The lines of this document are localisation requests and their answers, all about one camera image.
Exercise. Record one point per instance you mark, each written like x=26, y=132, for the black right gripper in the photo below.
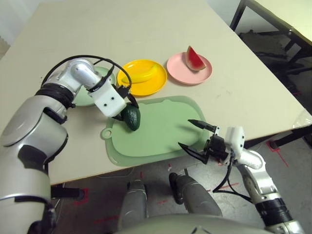
x=217, y=146

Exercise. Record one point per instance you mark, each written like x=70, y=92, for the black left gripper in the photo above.
x=123, y=91

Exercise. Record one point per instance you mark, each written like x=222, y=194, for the dark green toy avocado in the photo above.
x=131, y=118

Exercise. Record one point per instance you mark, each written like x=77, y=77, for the yellow toy banana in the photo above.
x=143, y=74

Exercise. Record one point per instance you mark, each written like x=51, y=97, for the red toy watermelon slice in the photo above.
x=193, y=59

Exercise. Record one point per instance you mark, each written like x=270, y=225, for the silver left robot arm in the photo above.
x=26, y=126

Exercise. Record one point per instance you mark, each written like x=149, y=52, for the yellow round plate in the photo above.
x=151, y=84

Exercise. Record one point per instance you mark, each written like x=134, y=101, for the light green oval mat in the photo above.
x=158, y=126

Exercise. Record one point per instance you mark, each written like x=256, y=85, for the pale green round plate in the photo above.
x=103, y=73

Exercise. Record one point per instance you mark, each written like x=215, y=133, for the pink round plate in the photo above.
x=180, y=70

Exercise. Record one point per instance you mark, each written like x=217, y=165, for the grey robot torso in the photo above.
x=182, y=225

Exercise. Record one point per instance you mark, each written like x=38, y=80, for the black metal table leg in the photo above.
x=287, y=139

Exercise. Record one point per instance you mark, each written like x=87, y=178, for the silver robot left leg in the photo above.
x=134, y=207

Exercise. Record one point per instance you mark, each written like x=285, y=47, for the clear plastic corner film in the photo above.
x=303, y=119

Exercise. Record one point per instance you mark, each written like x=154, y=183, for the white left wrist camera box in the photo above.
x=108, y=101

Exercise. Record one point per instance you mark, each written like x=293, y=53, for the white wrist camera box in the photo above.
x=108, y=101
x=234, y=140

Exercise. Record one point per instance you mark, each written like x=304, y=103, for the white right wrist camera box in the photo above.
x=234, y=140

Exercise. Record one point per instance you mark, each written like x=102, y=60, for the beige side table black frame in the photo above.
x=297, y=14

